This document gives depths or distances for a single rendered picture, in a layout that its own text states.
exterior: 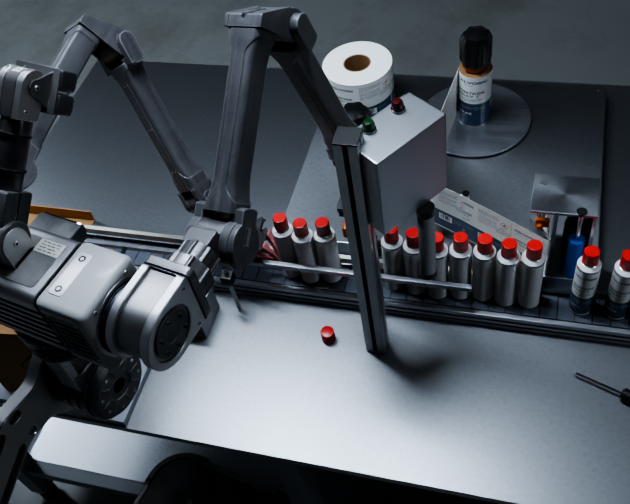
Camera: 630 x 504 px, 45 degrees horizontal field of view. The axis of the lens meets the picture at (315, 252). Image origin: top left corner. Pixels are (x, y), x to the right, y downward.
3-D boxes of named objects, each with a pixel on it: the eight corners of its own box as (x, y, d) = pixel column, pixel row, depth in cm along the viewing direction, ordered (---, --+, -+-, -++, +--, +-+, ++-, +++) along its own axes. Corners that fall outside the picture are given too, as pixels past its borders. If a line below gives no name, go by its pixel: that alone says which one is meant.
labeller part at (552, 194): (599, 180, 164) (600, 177, 164) (598, 219, 158) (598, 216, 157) (534, 175, 168) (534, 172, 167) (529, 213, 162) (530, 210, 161)
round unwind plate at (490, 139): (535, 88, 223) (535, 85, 223) (525, 163, 205) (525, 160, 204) (428, 82, 232) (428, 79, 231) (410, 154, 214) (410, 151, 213)
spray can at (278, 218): (305, 263, 195) (292, 209, 179) (301, 279, 191) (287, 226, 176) (285, 262, 196) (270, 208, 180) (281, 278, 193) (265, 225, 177)
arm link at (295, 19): (240, 28, 133) (292, 30, 127) (252, 3, 134) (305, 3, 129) (327, 165, 167) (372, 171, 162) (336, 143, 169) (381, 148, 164)
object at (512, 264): (517, 291, 180) (523, 235, 165) (515, 309, 177) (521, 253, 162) (494, 288, 182) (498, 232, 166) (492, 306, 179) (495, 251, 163)
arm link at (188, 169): (88, 50, 168) (113, 35, 161) (108, 41, 172) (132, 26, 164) (185, 219, 181) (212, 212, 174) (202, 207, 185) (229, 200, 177)
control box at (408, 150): (448, 187, 149) (447, 112, 135) (384, 236, 144) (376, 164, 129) (410, 162, 155) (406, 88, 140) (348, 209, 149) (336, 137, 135)
